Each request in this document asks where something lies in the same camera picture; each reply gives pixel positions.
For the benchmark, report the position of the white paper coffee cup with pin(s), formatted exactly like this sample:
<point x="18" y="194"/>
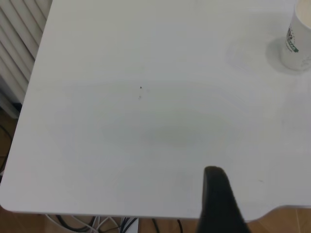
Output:
<point x="297" y="41"/>

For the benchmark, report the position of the white slatted radiator panel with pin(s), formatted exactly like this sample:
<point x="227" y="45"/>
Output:
<point x="14" y="48"/>

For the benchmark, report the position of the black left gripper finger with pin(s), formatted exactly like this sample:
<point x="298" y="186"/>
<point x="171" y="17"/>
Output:
<point x="218" y="206"/>

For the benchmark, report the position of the white box under table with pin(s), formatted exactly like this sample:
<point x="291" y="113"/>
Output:
<point x="135" y="228"/>

